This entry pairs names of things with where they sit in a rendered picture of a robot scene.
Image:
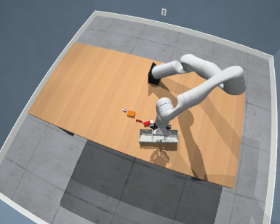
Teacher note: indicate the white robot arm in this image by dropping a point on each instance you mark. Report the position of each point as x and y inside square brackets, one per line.
[233, 78]

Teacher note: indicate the white three-compartment bin rack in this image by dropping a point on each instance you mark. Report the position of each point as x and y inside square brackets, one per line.
[146, 136]

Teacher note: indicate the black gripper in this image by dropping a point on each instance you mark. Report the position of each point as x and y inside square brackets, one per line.
[152, 126]

